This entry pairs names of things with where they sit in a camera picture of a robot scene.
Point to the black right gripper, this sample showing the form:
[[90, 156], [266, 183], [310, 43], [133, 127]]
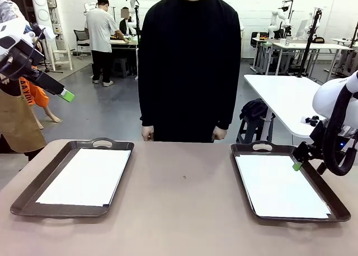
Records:
[[317, 141]]

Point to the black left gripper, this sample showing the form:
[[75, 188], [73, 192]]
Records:
[[28, 57]]

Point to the white A4 paper sheets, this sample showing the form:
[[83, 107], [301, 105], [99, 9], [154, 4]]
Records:
[[279, 189], [84, 177]]

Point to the person's right forearm black sleeve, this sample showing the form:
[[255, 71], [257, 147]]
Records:
[[147, 105]]

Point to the person's left forearm black sleeve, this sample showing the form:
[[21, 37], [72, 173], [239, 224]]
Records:
[[226, 105]]

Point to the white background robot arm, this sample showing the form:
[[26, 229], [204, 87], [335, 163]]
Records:
[[275, 21]]

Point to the person's left hand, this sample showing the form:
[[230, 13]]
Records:
[[219, 133]]

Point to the person's right hand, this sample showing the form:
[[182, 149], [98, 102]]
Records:
[[147, 133]]

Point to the mannequin with orange trousers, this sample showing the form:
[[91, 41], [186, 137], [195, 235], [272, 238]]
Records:
[[36, 95]]

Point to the black floor tripod stand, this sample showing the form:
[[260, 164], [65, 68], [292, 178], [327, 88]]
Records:
[[51, 70]]

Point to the white wooden step chair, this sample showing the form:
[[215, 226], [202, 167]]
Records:
[[63, 54]]

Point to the black office chair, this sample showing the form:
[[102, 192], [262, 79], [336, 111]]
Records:
[[81, 40]]

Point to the large white table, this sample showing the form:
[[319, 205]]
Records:
[[279, 94]]

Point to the man in grey T-shirt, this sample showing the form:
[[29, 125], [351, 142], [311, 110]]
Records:
[[99, 32]]

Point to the tall white standing appliance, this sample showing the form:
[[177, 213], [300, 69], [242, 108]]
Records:
[[42, 7]]

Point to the grey plastic stool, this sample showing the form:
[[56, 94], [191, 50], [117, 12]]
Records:
[[120, 67]]

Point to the white humanoid robot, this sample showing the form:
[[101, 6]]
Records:
[[132, 1], [89, 8]]

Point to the cluttered background work table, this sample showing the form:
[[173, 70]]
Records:
[[126, 43]]

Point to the seated person in black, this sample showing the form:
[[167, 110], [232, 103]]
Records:
[[125, 22]]

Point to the long white desk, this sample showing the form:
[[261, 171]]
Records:
[[307, 46]]

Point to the black tripod pole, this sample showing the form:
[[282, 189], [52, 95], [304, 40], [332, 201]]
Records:
[[309, 43]]

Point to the patterned white cup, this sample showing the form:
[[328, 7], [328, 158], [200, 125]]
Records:
[[288, 41]]

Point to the person in black sweater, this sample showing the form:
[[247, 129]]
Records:
[[190, 57]]

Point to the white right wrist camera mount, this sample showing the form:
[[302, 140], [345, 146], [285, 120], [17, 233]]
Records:
[[305, 120]]

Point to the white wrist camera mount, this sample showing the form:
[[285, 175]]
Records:
[[49, 33], [305, 120]]

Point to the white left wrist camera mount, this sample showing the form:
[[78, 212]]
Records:
[[49, 33]]

